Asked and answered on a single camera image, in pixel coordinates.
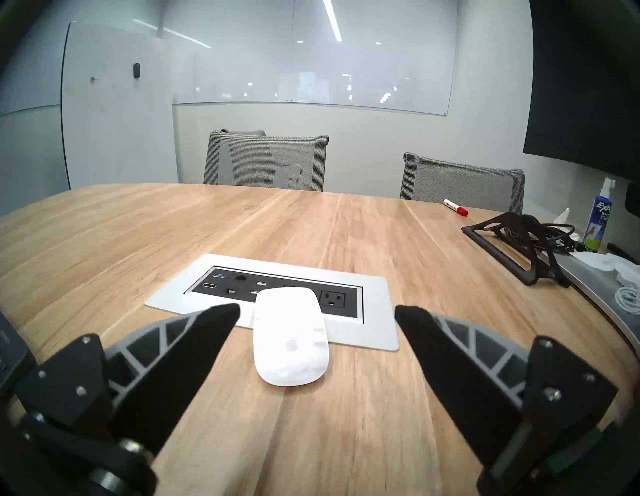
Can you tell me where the silver closed laptop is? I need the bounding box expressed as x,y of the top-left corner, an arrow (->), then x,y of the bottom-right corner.
555,250 -> 640,351

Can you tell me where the silver table power outlet panel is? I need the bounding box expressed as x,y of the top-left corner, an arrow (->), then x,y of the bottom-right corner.
144,253 -> 400,352

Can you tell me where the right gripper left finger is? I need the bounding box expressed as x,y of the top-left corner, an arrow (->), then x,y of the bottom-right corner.
14,303 -> 242,457

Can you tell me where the coiled white charging cable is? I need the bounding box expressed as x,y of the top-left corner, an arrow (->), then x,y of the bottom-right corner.
614,285 -> 640,316

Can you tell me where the whiteboard cleaner spray bottle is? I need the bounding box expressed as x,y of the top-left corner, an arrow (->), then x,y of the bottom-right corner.
582,177 -> 615,252

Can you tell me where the crumpled white tissue on laptop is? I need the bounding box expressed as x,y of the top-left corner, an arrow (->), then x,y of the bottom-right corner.
570,250 -> 640,286

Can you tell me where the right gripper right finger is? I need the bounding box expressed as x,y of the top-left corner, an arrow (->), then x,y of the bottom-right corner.
395,305 -> 619,495

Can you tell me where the large black wall screen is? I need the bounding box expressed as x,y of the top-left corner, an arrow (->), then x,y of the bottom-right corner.
522,0 -> 640,181

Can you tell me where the coiled black cable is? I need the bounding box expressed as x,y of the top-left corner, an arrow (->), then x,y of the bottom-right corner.
520,215 -> 593,253

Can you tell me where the glass wall whiteboard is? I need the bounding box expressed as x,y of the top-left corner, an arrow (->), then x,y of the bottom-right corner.
160,0 -> 458,117

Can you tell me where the black wireless keyboard with touchpad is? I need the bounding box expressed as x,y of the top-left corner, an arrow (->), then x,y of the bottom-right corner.
0,310 -> 31,391

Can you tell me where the grey mesh chair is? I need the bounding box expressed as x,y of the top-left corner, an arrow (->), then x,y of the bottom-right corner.
399,152 -> 526,215
203,130 -> 330,192

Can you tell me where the black laptop stand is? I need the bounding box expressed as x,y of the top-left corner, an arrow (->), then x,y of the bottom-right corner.
461,212 -> 571,288

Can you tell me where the white computer mouse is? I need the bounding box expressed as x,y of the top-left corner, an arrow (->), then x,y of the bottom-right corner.
252,287 -> 331,388

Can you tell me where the freestanding white whiteboard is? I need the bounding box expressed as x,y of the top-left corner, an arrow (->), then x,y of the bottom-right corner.
61,21 -> 180,191

